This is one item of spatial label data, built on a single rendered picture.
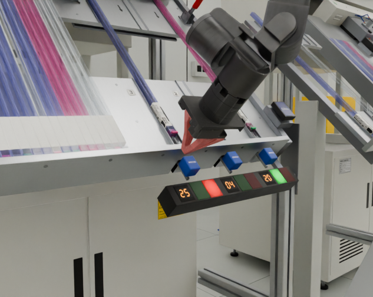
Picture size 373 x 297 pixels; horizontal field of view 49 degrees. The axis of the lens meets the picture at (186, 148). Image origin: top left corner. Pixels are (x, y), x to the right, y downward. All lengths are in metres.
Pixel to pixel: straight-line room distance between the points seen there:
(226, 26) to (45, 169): 0.32
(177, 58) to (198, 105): 2.65
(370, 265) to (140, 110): 0.45
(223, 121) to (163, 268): 0.63
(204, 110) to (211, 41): 0.10
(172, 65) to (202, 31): 2.64
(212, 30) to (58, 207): 0.54
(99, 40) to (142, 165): 0.75
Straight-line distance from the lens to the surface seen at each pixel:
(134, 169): 0.68
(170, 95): 0.84
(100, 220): 1.01
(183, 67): 3.31
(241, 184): 0.77
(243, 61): 0.57
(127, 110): 0.74
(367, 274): 0.55
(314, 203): 1.24
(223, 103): 0.60
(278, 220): 1.02
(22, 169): 0.57
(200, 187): 0.70
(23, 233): 0.94
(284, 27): 0.58
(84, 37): 1.35
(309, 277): 1.30
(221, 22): 0.62
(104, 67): 2.89
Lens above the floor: 0.80
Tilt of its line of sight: 6 degrees down
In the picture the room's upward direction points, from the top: straight up
